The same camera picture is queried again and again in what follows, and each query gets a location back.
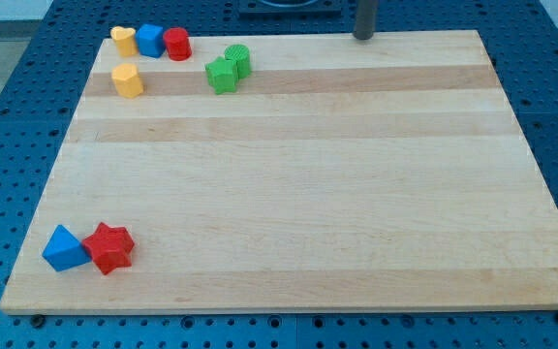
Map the green star block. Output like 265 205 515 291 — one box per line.
205 56 238 94

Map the yellow hexagon block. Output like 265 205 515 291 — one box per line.
111 63 144 98

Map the red star block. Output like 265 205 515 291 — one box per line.
81 222 135 275

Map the wooden board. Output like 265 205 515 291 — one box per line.
0 30 558 315

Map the green cylinder block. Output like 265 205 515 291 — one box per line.
224 44 252 79

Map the red cylinder block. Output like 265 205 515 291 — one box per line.
163 27 192 61

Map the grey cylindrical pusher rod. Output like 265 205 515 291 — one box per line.
353 0 379 41

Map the blue cube block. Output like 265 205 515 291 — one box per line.
135 23 165 58

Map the yellow heart block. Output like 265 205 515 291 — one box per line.
109 26 139 57

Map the blue triangle block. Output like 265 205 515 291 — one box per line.
42 225 91 271

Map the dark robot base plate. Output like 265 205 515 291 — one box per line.
236 0 343 17

